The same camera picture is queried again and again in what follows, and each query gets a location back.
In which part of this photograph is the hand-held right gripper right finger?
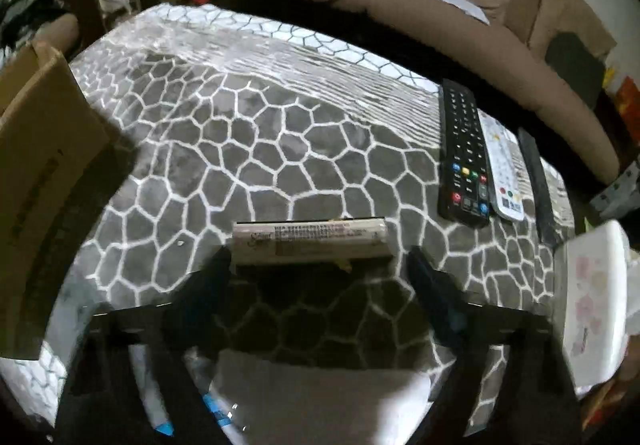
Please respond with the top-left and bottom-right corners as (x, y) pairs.
(407, 245), (583, 445)

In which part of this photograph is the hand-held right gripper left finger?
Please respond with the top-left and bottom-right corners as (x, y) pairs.
(55, 245), (236, 445)

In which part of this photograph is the brown cardboard box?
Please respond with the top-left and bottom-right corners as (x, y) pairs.
(0, 40), (127, 362)

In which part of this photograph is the white remote control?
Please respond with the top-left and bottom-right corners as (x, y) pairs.
(476, 109), (527, 224)

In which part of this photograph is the slim black remote control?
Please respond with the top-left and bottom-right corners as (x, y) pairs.
(516, 126), (565, 248)

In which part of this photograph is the grey white printed blanket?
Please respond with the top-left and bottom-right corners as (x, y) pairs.
(0, 2), (576, 445)

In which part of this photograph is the white tissue box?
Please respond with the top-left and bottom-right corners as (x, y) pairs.
(552, 219), (640, 398)

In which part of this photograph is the dark grey cushion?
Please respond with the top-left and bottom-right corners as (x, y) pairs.
(544, 32), (605, 110)

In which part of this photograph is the white paper sheet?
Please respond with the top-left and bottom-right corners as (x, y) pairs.
(429, 0), (492, 25)

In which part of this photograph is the brown armchair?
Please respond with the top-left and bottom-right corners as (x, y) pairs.
(27, 14), (82, 57)

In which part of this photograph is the pile of clothes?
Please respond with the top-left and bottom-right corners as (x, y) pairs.
(0, 0), (63, 51)

